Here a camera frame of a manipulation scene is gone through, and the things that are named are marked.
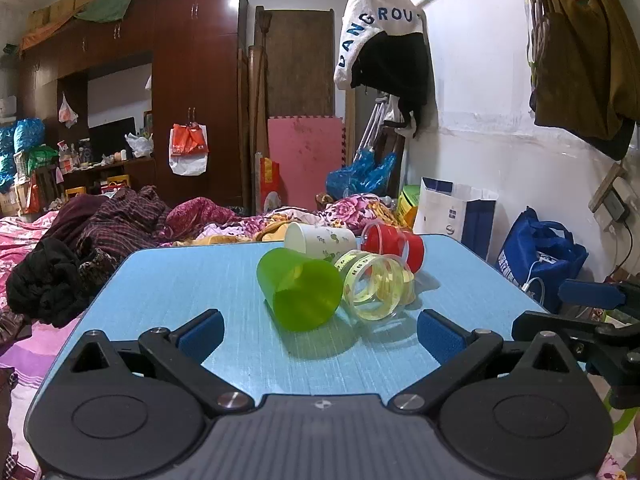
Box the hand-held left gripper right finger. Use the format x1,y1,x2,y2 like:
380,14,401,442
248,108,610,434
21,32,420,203
390,308,576,413

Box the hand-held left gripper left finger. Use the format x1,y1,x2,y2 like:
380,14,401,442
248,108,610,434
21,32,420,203
70,308,254,417

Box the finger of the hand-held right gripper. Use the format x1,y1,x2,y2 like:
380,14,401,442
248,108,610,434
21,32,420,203
557,279,640,312
511,310,640,363

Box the clear yellow plastic cup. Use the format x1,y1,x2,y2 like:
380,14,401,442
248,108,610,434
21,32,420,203
334,251,416,322

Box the red plastic cup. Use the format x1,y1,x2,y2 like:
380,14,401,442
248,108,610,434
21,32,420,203
361,222,425,275

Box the green plastic cup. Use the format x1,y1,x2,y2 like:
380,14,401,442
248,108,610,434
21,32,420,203
256,247,344,332

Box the white printed cup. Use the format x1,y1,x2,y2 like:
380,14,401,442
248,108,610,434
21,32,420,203
284,221,358,263

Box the blue tote bag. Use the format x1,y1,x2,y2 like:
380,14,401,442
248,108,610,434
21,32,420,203
496,206,590,314

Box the maroon floral cloth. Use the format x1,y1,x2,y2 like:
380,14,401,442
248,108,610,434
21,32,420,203
164,196,242,242

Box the white paper bag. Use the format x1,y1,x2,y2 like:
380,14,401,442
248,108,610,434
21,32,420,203
412,176,499,262

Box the dark plaid cloth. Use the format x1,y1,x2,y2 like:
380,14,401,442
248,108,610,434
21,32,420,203
47,186,173,263

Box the black cloth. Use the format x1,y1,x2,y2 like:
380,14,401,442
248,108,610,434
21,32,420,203
6,237,121,329

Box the red and yellow bag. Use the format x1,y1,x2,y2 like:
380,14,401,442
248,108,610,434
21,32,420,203
258,156,281,211

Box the blue plastic bag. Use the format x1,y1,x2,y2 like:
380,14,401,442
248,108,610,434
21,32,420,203
326,149,398,197

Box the red and white plastic bag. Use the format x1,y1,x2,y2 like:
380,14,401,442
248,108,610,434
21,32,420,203
169,122,209,177

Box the crumpled white plastic bag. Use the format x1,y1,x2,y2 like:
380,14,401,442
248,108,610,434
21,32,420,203
124,132,155,159

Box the pink foam mat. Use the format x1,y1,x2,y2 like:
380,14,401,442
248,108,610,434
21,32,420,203
266,116,346,209

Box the black monitor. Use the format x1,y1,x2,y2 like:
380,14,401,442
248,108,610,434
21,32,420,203
88,117,137,155

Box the metal crutches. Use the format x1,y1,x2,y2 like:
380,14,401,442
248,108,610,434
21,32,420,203
354,94,392,155

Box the olive hanging jacket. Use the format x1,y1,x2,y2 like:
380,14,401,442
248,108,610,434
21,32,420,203
529,0,640,161

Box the dark wooden wardrobe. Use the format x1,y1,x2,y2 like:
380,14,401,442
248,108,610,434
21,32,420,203
17,0,249,208

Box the small white plastic bag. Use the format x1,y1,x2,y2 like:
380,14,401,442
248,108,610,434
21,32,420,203
58,92,80,129

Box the blue patterned sack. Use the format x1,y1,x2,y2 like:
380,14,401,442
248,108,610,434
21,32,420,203
0,117,47,192

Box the black hanging garment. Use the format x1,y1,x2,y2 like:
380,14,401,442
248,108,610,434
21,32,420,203
350,30,435,139

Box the brown wooden board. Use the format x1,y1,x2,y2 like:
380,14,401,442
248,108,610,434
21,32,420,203
254,6,336,119

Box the white lettered hoodie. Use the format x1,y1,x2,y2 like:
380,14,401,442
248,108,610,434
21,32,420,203
333,0,431,91

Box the white cable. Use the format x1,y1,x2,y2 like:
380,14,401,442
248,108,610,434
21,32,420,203
520,259,552,307

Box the wall power socket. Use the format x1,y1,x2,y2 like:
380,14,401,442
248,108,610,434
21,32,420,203
597,176,632,227

